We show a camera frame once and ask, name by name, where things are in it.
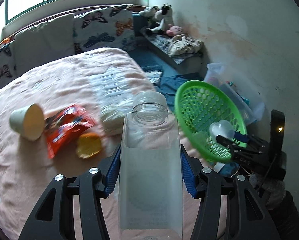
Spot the yogurt cup strawberry lid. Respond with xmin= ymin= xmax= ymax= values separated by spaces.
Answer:
xmin=209 ymin=120 xmax=235 ymax=142

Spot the orange peel piece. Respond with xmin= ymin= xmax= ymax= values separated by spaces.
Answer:
xmin=76 ymin=132 xmax=102 ymax=159

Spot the clear square plastic bottle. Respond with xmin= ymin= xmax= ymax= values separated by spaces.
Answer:
xmin=118 ymin=91 xmax=183 ymax=239

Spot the white tissue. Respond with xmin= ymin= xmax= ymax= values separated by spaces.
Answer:
xmin=100 ymin=105 xmax=126 ymax=136

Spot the red brown snack wrapper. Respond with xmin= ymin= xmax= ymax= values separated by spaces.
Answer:
xmin=44 ymin=104 xmax=96 ymax=159

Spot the white paper cup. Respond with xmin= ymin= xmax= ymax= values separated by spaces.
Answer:
xmin=9 ymin=104 xmax=45 ymax=141

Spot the clear plastic storage bin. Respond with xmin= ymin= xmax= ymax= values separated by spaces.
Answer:
xmin=204 ymin=63 xmax=265 ymax=126

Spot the green mesh plastic basket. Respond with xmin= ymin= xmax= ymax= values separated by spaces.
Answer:
xmin=175 ymin=80 xmax=247 ymax=163

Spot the pink towel blanket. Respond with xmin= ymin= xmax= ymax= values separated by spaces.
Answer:
xmin=0 ymin=47 xmax=228 ymax=240

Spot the crumpled beige cloth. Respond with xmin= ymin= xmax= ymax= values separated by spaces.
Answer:
xmin=167 ymin=34 xmax=204 ymax=56

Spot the checkered bench cushion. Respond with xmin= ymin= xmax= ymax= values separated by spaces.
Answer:
xmin=140 ymin=27 xmax=203 ymax=64

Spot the pink plush toy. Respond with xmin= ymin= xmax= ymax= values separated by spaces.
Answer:
xmin=165 ymin=24 xmax=184 ymax=37

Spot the cow plush toy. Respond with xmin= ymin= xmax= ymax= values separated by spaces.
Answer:
xmin=145 ymin=4 xmax=174 ymax=36

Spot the grey middle cushion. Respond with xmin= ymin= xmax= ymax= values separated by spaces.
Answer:
xmin=13 ymin=13 xmax=75 ymax=75

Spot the right butterfly cushion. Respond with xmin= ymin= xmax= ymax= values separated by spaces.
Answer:
xmin=73 ymin=4 xmax=136 ymax=54

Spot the butterfly cushion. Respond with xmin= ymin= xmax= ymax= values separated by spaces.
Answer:
xmin=0 ymin=41 xmax=17 ymax=89
xmin=73 ymin=4 xmax=136 ymax=54

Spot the grey white plush toy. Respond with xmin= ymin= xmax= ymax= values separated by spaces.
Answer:
xmin=139 ymin=5 xmax=159 ymax=18

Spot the left butterfly cushion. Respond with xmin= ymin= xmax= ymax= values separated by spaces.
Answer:
xmin=0 ymin=41 xmax=17 ymax=89

